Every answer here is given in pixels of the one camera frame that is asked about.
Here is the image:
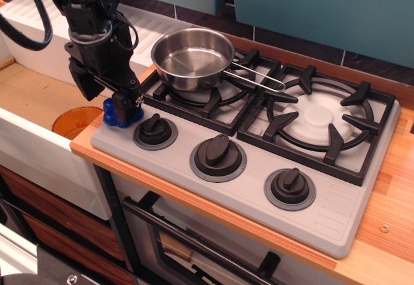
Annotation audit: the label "black stove knob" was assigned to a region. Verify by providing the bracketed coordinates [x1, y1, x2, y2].
[264, 168, 316, 212]
[190, 134, 247, 183]
[133, 113, 178, 151]

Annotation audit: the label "stainless steel pan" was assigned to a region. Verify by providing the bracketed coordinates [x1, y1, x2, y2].
[151, 28, 286, 93]

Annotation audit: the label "blue toy blueberry cluster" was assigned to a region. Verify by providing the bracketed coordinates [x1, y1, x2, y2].
[103, 98, 144, 128]

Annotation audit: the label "wooden drawer fronts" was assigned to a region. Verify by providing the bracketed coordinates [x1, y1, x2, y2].
[1, 167, 137, 284]

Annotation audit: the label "black burner grate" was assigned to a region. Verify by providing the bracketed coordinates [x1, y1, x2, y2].
[141, 49, 281, 136]
[237, 65, 400, 186]

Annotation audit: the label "black right burner grate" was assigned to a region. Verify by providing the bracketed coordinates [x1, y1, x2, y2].
[237, 65, 400, 186]

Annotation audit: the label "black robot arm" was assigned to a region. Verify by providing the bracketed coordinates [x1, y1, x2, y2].
[1, 0, 143, 125]

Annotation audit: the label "white sink unit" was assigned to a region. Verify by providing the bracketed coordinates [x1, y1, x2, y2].
[0, 0, 193, 220]

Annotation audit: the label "black middle stove knob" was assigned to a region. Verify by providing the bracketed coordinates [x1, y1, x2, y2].
[190, 134, 247, 183]

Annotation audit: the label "oven door with handle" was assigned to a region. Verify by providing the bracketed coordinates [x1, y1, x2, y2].
[121, 191, 340, 284]

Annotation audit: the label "black left stove knob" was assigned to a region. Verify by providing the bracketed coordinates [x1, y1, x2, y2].
[133, 113, 178, 151]

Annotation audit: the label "grey toy stove top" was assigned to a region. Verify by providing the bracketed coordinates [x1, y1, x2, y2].
[89, 34, 402, 259]

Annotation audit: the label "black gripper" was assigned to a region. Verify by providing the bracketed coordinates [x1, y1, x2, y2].
[65, 37, 142, 124]

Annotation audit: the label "teal cabinet right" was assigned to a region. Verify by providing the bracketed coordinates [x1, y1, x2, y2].
[234, 0, 413, 67]

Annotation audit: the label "black right stove knob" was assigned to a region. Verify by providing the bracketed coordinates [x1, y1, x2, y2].
[264, 168, 316, 212]

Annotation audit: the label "black left burner grate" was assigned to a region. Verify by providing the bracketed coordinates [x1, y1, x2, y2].
[141, 49, 281, 136]

